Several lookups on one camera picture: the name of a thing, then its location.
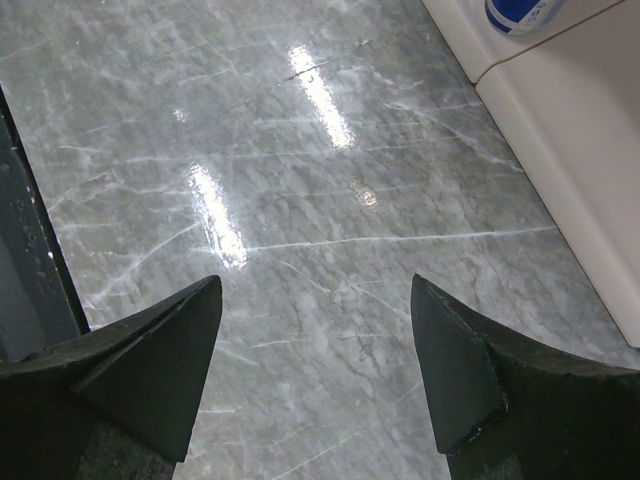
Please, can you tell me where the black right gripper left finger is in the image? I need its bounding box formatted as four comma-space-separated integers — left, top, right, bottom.
1, 275, 222, 479

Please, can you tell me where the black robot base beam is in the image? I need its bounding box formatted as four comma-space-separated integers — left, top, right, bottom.
1, 98, 90, 362

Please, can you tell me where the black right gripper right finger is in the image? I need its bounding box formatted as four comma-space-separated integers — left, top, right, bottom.
411, 276, 639, 479

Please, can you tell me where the beige three-tier shelf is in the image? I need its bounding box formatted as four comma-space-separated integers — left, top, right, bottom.
426, 1, 639, 346

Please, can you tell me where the blue energy drink can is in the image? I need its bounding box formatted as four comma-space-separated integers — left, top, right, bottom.
484, 0, 566, 36

